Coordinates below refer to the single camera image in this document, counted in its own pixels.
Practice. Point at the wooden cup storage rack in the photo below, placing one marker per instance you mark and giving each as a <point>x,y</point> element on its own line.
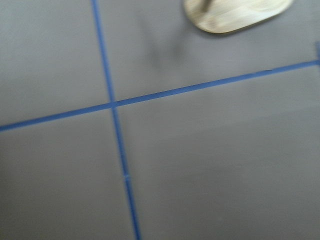
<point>227,16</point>

